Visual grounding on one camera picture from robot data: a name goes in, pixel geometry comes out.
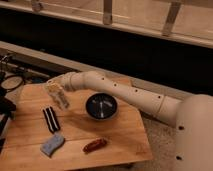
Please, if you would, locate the dark blue bowl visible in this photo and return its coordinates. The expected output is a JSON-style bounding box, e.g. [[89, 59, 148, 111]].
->
[[86, 93, 118, 120]]

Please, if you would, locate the round black ring light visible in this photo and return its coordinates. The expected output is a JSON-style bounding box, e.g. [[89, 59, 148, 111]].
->
[[0, 75, 25, 92]]

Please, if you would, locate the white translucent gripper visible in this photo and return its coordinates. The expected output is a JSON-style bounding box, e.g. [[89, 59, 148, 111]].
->
[[45, 81, 69, 110]]

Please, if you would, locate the black stand equipment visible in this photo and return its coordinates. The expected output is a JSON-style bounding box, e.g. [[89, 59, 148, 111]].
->
[[0, 55, 16, 153]]

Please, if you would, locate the red brown sausage toy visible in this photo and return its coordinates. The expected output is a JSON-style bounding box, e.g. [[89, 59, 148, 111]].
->
[[83, 138, 107, 153]]

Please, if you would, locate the wooden cutting board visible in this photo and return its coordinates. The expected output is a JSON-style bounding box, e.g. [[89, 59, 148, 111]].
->
[[0, 84, 152, 171]]

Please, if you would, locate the black white striped bottle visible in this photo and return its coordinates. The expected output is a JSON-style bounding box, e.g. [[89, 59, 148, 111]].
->
[[42, 107, 60, 133]]

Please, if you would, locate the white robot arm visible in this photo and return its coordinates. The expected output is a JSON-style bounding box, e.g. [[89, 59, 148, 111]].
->
[[45, 71, 213, 171]]

